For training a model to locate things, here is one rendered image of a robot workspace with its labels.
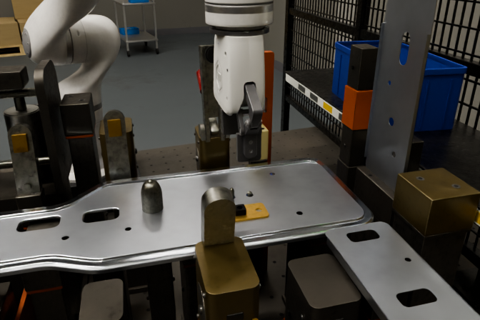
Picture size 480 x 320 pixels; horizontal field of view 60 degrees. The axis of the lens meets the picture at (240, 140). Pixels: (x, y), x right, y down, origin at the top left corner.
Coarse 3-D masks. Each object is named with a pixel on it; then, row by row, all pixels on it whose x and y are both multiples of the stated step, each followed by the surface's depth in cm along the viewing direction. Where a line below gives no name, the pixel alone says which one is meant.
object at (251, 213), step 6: (240, 204) 64; (246, 204) 65; (252, 204) 65; (258, 204) 65; (240, 210) 62; (246, 210) 64; (252, 210) 64; (264, 210) 64; (240, 216) 62; (246, 216) 62; (252, 216) 62; (258, 216) 62; (264, 216) 63
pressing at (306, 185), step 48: (96, 192) 69; (192, 192) 69; (240, 192) 69; (288, 192) 69; (336, 192) 69; (0, 240) 58; (48, 240) 58; (96, 240) 58; (144, 240) 58; (192, 240) 58; (288, 240) 59
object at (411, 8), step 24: (408, 0) 61; (432, 0) 57; (384, 24) 68; (408, 24) 62; (432, 24) 57; (384, 48) 68; (384, 72) 69; (408, 72) 63; (384, 96) 70; (408, 96) 64; (384, 120) 70; (408, 120) 64; (384, 144) 71; (408, 144) 64; (384, 168) 72
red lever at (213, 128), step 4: (196, 72) 85; (200, 76) 84; (200, 80) 83; (200, 84) 83; (200, 88) 83; (200, 92) 83; (212, 120) 78; (212, 124) 78; (216, 124) 78; (212, 128) 77; (216, 128) 77; (212, 132) 77; (216, 132) 77
